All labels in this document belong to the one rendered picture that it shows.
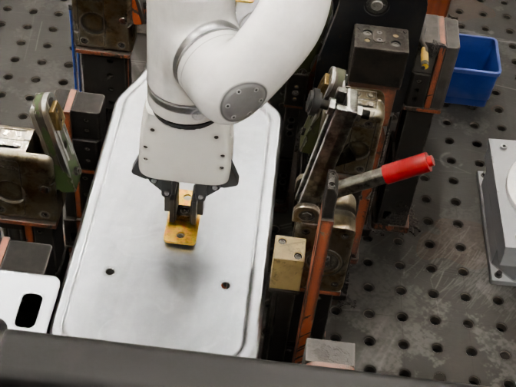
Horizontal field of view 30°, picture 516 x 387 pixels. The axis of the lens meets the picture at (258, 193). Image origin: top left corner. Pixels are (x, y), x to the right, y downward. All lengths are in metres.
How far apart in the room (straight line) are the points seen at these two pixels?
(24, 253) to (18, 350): 0.78
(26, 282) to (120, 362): 0.73
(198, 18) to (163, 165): 0.21
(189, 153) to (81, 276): 0.19
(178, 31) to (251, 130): 0.38
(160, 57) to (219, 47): 0.08
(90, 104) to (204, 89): 0.45
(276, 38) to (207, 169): 0.24
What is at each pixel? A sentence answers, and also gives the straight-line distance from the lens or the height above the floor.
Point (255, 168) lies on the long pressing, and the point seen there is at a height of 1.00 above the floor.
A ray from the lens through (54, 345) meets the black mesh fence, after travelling 0.37.
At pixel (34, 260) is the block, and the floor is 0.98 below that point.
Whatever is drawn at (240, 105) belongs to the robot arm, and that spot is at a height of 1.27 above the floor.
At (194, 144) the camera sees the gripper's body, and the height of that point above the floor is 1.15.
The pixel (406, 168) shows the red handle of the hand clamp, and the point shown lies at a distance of 1.04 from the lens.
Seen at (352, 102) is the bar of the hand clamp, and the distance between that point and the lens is 0.99.
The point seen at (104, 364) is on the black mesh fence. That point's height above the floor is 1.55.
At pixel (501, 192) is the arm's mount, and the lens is 1.56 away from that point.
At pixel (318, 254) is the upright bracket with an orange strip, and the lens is 0.99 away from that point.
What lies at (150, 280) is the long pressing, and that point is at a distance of 1.08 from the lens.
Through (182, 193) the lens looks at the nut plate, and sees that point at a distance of 1.16.
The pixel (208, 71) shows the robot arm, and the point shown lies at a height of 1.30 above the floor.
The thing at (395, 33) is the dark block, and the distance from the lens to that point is 1.25.
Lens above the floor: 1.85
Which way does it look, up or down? 46 degrees down
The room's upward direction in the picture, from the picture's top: 7 degrees clockwise
